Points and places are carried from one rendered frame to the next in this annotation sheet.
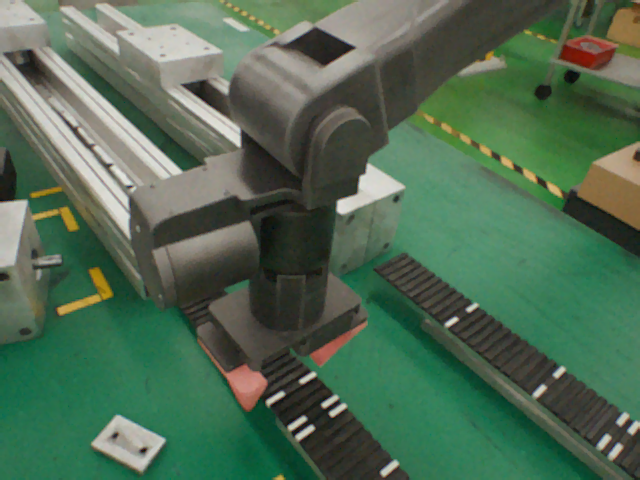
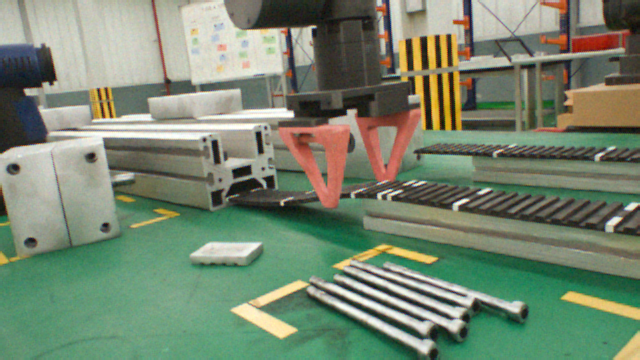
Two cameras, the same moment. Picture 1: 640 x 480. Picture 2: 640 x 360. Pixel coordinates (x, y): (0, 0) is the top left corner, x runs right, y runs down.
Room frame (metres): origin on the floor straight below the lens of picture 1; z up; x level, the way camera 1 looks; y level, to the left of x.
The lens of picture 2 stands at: (-0.19, 0.06, 0.92)
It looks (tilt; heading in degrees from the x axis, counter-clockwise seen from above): 12 degrees down; 0
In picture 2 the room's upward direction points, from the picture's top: 6 degrees counter-clockwise
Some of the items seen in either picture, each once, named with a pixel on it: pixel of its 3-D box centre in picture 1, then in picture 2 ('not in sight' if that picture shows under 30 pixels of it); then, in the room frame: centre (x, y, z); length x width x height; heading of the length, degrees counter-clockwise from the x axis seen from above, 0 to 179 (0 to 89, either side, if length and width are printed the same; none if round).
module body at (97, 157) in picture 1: (57, 113); (103, 153); (0.69, 0.42, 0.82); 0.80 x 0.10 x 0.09; 43
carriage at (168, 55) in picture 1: (170, 61); (195, 111); (0.82, 0.28, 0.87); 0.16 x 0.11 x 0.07; 43
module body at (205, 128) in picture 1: (173, 90); (199, 135); (0.82, 0.28, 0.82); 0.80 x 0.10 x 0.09; 43
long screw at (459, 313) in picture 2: not in sight; (397, 290); (0.10, 0.02, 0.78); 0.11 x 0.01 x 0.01; 32
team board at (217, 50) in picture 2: not in sight; (237, 77); (6.45, 0.95, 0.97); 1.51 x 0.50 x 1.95; 59
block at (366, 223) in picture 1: (351, 211); (379, 134); (0.50, -0.03, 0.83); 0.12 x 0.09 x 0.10; 133
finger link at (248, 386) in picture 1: (258, 362); (335, 151); (0.25, 0.04, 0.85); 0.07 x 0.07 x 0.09; 43
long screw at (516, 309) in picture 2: not in sight; (445, 286); (0.10, -0.01, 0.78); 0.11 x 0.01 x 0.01; 34
